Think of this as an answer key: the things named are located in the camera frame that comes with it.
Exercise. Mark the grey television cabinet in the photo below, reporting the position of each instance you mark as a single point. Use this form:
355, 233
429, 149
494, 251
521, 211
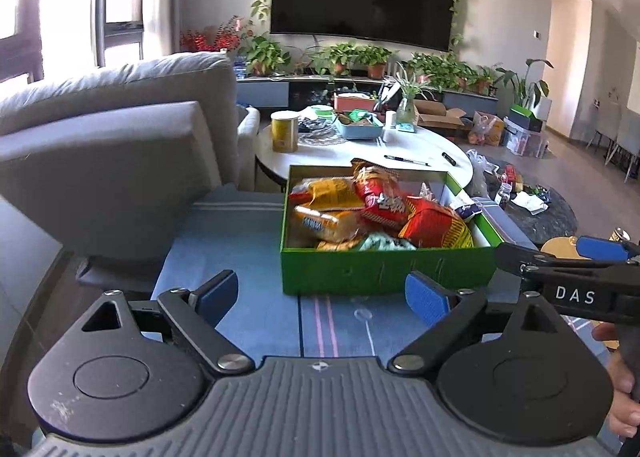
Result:
260, 92

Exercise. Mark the glass vase with plant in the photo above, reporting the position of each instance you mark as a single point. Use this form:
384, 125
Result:
406, 113

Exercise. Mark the pink box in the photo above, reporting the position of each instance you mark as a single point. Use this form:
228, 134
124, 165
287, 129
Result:
352, 102

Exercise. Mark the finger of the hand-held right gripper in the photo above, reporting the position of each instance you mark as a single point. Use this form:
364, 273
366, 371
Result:
520, 257
602, 248

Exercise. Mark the row of green potted plants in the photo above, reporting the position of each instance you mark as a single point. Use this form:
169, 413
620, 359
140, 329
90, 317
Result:
262, 54

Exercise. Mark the large leaf plant white pot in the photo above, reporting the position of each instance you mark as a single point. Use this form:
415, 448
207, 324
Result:
542, 107

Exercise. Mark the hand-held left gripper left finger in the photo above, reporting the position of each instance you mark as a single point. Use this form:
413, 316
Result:
217, 297

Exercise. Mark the blue plastic basket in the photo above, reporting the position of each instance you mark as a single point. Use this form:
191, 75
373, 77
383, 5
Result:
357, 132

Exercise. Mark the green lidded container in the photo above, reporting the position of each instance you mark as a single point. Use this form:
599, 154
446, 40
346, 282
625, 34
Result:
322, 112

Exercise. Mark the white round coffee table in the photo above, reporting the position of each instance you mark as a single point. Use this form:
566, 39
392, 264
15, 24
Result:
350, 152

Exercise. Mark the small teal box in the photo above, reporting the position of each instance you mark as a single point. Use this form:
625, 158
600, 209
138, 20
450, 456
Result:
405, 127

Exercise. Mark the white blue snack packet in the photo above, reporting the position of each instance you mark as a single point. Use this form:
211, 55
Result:
467, 209

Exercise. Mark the yellow round side table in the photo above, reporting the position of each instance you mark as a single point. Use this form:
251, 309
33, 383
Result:
560, 247

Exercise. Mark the open cardboard box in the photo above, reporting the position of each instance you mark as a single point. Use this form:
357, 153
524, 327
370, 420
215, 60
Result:
440, 113

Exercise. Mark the red snack bag white print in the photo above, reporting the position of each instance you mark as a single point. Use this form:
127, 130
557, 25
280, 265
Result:
380, 202

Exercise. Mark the small red box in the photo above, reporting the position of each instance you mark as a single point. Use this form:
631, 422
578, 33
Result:
509, 173

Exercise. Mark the grey sofa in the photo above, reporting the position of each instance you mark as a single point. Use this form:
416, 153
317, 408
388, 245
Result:
100, 162

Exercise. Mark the white plastic bag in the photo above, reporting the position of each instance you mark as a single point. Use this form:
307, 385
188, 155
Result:
480, 172

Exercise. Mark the black pen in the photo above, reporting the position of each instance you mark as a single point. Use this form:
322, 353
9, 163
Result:
405, 160

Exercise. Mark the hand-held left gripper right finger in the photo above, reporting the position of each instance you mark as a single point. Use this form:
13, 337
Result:
425, 299

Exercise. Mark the green cardboard box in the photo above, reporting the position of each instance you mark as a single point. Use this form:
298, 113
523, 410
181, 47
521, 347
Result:
350, 272

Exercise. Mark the red flower arrangement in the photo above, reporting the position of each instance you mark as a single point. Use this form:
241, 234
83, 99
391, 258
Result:
200, 42

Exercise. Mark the clear storage box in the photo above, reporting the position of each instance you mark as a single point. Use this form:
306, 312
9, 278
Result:
522, 142

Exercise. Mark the green topped dark box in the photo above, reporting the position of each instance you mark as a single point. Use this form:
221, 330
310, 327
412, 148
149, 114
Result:
520, 111

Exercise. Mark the dark marble round table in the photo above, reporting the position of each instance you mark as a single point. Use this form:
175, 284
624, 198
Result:
550, 222

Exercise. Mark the person's right hand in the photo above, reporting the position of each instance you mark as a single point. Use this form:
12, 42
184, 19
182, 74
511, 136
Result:
625, 412

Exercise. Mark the green white snack bag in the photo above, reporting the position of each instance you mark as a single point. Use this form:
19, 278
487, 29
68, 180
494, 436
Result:
385, 242

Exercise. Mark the grey dining chair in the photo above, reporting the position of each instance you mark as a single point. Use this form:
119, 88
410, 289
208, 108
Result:
602, 124
627, 137

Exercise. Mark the black yellow drink can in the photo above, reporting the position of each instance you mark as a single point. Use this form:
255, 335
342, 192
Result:
619, 235

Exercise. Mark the white paper packet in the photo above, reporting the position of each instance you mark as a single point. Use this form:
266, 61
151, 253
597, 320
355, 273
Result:
530, 202

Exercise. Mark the dark framed window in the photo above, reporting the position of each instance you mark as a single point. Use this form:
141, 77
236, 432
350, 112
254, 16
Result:
120, 29

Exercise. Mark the yellow tin can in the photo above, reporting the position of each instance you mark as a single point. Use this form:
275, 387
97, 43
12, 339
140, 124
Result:
285, 134

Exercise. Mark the small white bottle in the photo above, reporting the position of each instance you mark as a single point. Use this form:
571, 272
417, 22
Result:
390, 121

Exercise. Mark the black marker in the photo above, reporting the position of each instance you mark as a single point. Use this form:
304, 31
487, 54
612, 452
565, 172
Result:
450, 159

